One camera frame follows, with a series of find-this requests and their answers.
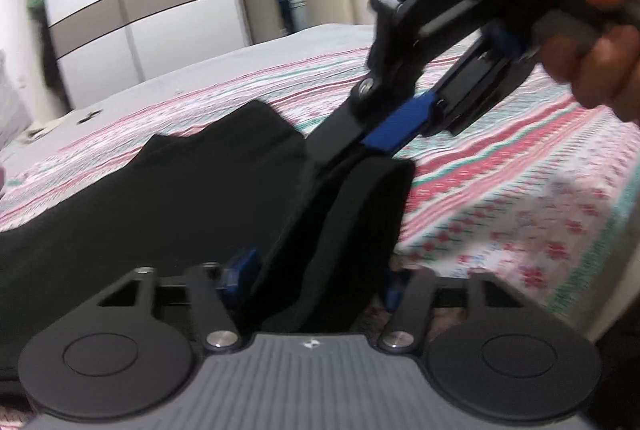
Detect red green printed blanket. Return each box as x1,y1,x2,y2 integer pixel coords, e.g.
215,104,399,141
0,29,640,348

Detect person's dark clothing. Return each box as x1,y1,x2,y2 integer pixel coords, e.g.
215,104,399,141
592,305,640,430

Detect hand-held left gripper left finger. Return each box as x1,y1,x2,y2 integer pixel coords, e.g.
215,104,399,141
96,247,264,354

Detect dark blue hanging garment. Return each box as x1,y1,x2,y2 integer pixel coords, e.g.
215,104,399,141
274,0,296,36

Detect black pants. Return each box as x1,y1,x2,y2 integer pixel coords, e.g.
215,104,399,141
0,98,417,413

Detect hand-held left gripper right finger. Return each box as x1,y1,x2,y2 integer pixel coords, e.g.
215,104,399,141
377,268,527,354

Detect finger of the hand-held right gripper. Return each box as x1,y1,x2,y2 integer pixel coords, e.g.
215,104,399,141
427,21,535,139
301,0,437,175

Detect person's right hand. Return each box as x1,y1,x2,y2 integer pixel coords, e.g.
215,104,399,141
541,0,640,127

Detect white sliding wardrobe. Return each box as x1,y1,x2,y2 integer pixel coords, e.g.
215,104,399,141
20,0,252,112

